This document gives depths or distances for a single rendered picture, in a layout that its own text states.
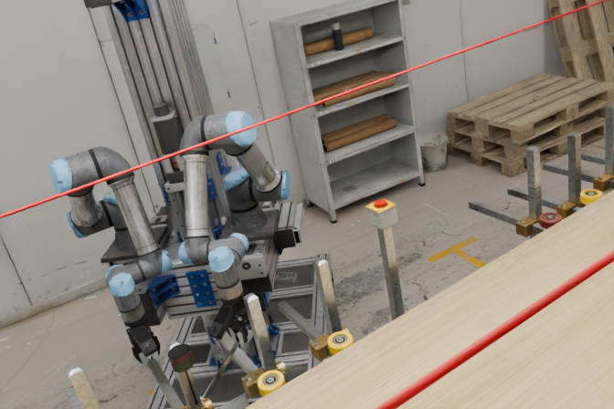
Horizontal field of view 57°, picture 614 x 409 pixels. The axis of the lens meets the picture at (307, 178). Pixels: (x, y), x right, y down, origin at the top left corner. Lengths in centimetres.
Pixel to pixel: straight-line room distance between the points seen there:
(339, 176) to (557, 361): 341
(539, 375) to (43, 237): 343
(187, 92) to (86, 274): 242
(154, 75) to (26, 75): 182
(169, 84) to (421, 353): 138
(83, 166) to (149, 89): 52
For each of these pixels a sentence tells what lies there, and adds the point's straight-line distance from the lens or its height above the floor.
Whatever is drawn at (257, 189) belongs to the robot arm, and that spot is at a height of 123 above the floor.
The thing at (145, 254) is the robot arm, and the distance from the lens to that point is 204.
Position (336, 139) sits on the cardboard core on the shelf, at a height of 59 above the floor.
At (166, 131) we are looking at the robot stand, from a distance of 230.
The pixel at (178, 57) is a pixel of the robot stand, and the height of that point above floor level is 173.
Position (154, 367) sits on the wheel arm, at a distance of 205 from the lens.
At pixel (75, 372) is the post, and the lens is 163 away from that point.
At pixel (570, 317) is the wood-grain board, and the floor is 90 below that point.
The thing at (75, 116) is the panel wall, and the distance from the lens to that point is 413.
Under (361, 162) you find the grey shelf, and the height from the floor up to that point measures 20.
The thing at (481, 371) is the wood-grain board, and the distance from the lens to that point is 170.
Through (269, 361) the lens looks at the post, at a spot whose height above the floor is 89.
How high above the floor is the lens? 205
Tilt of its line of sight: 22 degrees down
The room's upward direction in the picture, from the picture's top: 12 degrees counter-clockwise
